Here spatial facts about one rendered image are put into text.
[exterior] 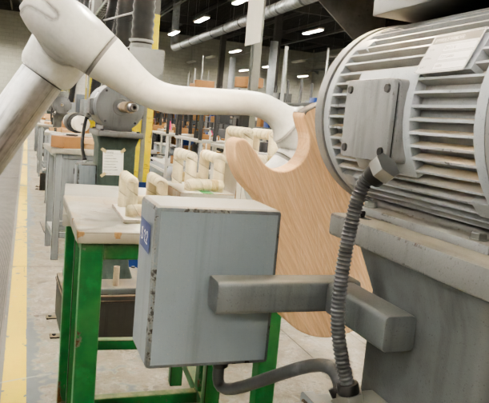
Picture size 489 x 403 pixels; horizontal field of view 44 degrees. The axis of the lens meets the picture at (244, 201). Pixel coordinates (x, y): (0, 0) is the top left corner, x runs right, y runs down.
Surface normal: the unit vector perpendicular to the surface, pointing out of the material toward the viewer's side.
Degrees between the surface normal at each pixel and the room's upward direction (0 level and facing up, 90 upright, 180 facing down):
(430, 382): 90
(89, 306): 90
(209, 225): 90
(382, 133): 90
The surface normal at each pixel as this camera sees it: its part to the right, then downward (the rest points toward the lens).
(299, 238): 0.35, 0.17
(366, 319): -0.94, -0.04
